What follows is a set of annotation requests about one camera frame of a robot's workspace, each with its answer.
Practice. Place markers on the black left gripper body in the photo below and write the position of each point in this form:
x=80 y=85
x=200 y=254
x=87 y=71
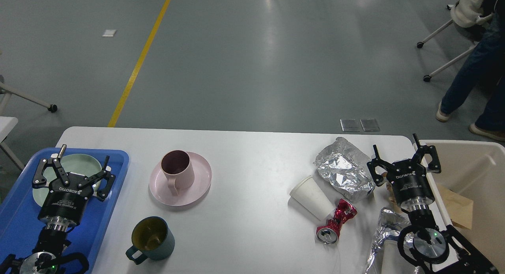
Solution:
x=67 y=202

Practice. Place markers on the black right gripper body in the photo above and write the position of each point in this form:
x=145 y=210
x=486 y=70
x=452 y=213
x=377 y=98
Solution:
x=410 y=184

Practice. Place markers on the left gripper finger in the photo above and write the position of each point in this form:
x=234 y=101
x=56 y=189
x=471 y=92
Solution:
x=85 y=186
x=54 y=163

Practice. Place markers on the pink plate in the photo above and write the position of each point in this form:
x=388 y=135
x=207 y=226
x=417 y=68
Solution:
x=158 y=184

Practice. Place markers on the dark green mug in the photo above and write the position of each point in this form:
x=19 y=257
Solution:
x=151 y=239

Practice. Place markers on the pink mug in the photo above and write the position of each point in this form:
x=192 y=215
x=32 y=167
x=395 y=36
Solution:
x=178 y=170

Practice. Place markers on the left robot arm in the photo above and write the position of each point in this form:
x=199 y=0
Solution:
x=48 y=255

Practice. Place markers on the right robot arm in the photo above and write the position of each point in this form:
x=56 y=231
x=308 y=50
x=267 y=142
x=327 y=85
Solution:
x=422 y=243

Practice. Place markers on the crumpled foil large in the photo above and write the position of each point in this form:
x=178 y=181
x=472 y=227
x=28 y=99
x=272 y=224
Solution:
x=344 y=166

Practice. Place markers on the green plate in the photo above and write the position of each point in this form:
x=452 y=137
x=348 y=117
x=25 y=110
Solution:
x=81 y=164

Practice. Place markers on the beige plastic bin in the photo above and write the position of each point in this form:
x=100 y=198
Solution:
x=476 y=170

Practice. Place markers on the crumpled foil small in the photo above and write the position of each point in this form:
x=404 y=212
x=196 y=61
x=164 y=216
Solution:
x=389 y=226

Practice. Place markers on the blue plastic tray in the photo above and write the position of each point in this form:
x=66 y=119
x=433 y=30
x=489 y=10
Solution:
x=20 y=227

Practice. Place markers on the brown paper bag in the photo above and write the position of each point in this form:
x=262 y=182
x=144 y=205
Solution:
x=459 y=208

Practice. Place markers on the floor outlet plate right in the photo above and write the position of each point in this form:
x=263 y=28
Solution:
x=369 y=125

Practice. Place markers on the floor outlet plate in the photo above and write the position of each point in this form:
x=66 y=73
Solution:
x=349 y=125
x=369 y=125

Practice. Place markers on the floor outlet plate left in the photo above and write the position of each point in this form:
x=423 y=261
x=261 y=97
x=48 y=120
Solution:
x=349 y=125

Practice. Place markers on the white side table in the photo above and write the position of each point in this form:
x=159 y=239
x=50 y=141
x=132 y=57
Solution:
x=6 y=125

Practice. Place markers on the crushed red can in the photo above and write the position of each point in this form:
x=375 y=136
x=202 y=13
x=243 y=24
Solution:
x=330 y=233

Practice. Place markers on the person in jeans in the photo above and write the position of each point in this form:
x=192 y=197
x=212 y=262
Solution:
x=487 y=58

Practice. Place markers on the office chair right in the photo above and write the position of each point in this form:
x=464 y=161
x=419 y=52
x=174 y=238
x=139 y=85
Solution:
x=470 y=18

